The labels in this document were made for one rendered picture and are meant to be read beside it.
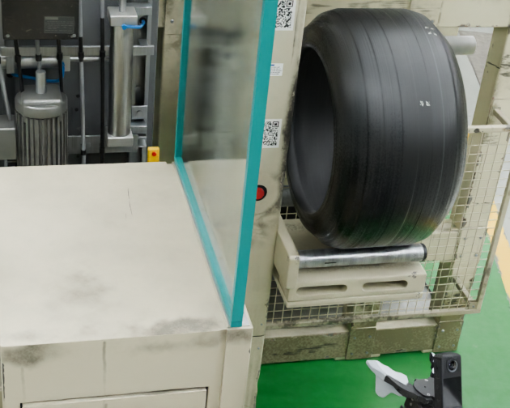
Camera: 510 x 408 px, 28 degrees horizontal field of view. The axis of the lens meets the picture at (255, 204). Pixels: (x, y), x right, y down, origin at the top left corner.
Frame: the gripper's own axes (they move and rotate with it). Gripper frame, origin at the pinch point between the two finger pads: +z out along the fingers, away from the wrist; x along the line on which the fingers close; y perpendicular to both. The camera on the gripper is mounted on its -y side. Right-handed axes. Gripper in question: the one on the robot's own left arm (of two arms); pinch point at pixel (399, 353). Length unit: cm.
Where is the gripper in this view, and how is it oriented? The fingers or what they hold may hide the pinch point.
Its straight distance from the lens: 198.4
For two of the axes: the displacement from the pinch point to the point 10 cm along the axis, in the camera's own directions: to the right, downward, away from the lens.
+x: 8.8, -0.3, 4.7
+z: -4.1, -5.1, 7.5
